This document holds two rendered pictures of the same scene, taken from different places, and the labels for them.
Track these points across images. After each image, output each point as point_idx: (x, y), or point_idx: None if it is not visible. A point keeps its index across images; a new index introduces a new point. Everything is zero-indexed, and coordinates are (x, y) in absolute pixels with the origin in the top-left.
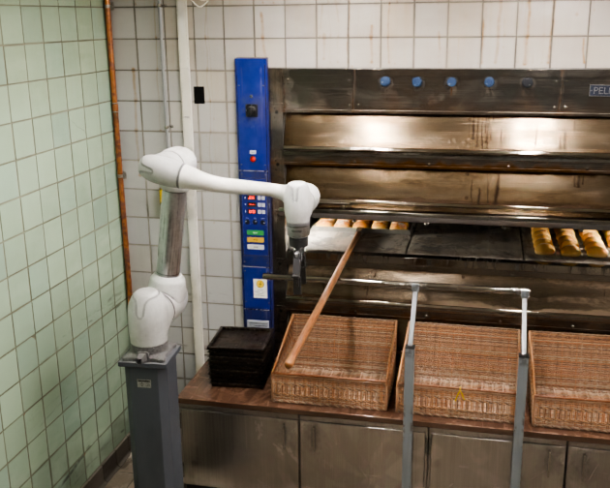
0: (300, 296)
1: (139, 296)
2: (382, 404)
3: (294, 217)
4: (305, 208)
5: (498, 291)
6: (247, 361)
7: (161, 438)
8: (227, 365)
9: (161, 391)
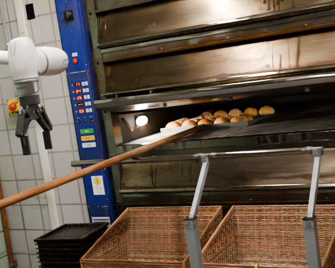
0: (131, 189)
1: None
2: None
3: (15, 73)
4: (24, 62)
5: (287, 152)
6: (68, 251)
7: None
8: (52, 257)
9: None
